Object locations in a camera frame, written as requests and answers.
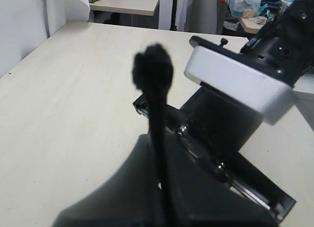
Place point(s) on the clear plastic storage container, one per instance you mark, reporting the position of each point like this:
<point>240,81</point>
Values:
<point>244,8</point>

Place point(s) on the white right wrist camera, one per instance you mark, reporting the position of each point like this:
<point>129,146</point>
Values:
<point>257,94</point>

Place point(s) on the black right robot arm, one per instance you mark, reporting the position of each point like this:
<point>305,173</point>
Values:
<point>284,50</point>

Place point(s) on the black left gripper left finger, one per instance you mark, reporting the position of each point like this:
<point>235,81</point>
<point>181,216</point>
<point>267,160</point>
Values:
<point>130,198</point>

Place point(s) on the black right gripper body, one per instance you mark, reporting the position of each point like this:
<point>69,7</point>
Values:
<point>212,133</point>

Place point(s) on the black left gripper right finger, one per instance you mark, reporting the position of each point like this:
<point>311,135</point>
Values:
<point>201,201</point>

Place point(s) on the background wooden desk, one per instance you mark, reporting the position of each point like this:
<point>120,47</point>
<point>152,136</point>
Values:
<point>133,7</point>

